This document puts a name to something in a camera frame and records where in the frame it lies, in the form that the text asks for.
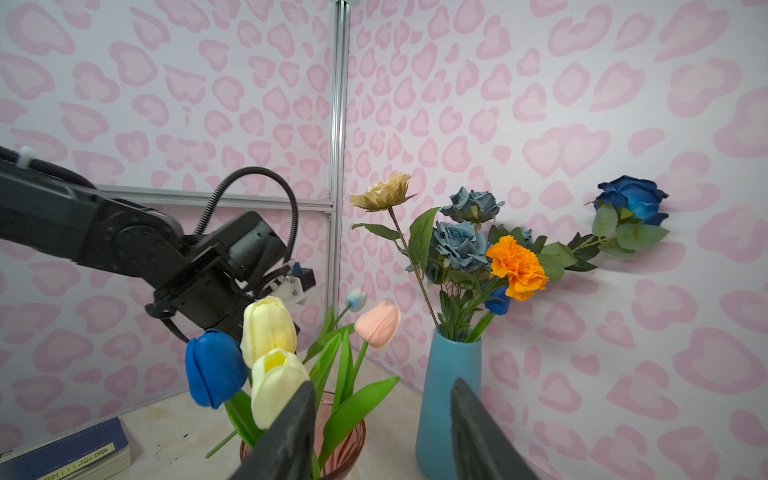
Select dusty blue rose bouquet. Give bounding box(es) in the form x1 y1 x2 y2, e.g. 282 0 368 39
426 187 532 343

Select dark blue tulip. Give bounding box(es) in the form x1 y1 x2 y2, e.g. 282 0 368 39
184 328 265 448
484 287 511 316

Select cream pink tulip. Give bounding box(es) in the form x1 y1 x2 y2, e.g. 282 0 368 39
334 301 401 408

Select white tulip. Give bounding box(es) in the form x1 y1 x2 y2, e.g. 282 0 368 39
240 296 297 369

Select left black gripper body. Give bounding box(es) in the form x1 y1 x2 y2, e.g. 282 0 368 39
145 211 299 342

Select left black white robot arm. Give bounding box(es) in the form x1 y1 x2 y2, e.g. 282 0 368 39
1 148 316 340

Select orange carnation stem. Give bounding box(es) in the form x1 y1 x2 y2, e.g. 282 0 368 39
465 235 549 343

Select blue book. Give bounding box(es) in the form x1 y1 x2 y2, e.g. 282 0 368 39
1 417 131 480

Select light blue tulip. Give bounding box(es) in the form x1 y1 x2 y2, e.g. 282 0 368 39
303 289 367 363

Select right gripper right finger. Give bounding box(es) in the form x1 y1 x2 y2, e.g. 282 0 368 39
450 378 539 480

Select cream sunflower stem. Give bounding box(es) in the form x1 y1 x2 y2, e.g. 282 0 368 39
350 172 439 326

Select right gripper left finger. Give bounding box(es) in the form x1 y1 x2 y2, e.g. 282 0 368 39
230 381 316 480

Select teal ceramic vase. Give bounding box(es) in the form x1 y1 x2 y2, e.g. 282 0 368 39
415 332 482 480

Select red glass vase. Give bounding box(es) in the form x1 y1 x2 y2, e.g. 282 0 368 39
241 385 391 479

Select blue rose stem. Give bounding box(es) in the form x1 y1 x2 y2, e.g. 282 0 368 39
538 175 668 282

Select yellow tulip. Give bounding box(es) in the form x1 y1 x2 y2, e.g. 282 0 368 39
251 348 310 430

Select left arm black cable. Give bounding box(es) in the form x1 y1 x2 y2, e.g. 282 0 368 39
193 166 300 298

